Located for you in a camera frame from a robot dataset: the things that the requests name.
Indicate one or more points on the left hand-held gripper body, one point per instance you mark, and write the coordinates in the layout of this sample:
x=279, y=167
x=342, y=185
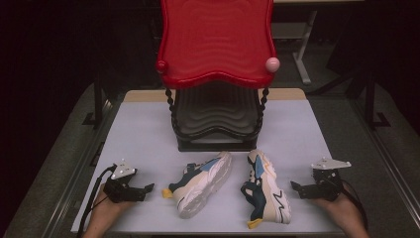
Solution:
x=120, y=190

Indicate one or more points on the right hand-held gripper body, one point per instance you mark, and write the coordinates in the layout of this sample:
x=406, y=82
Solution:
x=327, y=186

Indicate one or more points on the cream and navy sneaker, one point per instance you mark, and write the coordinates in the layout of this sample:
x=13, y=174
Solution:
x=267, y=191
x=201, y=185

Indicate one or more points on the red and black shoe rack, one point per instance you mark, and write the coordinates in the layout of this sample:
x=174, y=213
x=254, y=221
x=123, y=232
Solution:
x=216, y=39

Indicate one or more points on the person's left hand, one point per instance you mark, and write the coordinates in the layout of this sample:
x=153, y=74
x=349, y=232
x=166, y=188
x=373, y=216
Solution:
x=109, y=206

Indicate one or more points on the person's right hand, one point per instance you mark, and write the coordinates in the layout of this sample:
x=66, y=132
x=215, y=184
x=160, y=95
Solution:
x=341, y=206

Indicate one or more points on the pale grey table mat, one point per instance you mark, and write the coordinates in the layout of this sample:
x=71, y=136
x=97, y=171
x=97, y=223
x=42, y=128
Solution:
x=142, y=132

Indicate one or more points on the black metal stand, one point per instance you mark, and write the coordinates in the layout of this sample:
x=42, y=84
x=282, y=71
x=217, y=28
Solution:
x=371, y=105
x=98, y=102

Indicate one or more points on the white desk with metal leg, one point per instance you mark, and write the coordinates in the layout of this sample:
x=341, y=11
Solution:
x=303, y=43

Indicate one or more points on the aluminium frame rail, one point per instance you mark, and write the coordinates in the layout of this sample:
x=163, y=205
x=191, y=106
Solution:
x=386, y=158
x=76, y=178

